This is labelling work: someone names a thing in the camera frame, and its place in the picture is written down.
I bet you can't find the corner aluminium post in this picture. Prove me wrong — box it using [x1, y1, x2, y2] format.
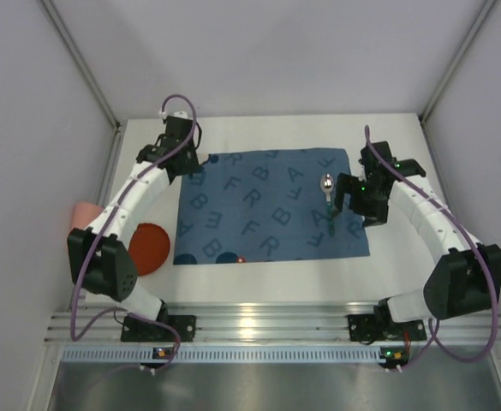
[39, 0, 122, 129]
[418, 0, 500, 127]

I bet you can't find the aluminium front rail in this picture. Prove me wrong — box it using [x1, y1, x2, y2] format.
[45, 302, 492, 345]

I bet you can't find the blue letter placemat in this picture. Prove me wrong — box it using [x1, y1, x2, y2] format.
[174, 148, 370, 265]

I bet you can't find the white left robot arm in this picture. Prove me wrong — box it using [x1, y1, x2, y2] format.
[67, 111, 202, 321]

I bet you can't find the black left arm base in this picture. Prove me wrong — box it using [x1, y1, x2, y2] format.
[120, 315, 197, 343]

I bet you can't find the right corner aluminium post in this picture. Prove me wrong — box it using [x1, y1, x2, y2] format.
[418, 0, 500, 127]

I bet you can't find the red round plate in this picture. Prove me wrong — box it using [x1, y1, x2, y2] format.
[128, 223, 170, 277]

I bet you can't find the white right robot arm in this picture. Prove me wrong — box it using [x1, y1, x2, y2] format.
[332, 159, 501, 325]

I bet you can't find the pink plastic cup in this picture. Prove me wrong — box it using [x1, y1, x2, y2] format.
[70, 202, 103, 229]

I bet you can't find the left corner aluminium post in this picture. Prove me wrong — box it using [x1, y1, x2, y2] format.
[39, 0, 122, 129]

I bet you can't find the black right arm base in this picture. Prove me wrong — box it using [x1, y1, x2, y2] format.
[347, 314, 426, 345]

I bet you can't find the green handled spoon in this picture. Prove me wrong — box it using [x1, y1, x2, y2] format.
[320, 173, 335, 237]

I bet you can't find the perforated cable duct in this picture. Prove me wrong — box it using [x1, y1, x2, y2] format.
[62, 345, 407, 364]

